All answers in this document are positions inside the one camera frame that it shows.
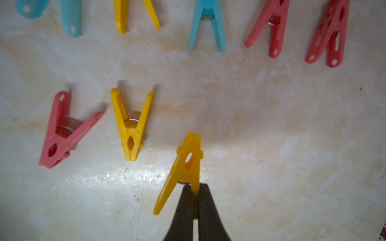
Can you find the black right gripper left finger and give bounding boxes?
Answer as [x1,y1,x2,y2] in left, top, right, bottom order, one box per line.
[164,184,195,241]

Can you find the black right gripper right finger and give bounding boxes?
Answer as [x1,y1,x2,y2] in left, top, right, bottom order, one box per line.
[198,183,231,241]

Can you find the yellow clothespin second row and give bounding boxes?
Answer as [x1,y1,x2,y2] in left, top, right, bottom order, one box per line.
[153,132,204,218]
[111,88,154,161]

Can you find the red clothespin second row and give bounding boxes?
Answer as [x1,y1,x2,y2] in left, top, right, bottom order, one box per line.
[39,91,104,169]

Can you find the teal clothespin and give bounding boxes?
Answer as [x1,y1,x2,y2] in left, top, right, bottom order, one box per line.
[188,0,227,53]
[16,0,81,38]

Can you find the red clothespin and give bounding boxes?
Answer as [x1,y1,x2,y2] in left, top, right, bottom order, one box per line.
[305,0,350,68]
[245,0,290,59]

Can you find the yellow clothespin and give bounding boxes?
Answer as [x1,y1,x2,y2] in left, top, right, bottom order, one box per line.
[114,0,161,35]

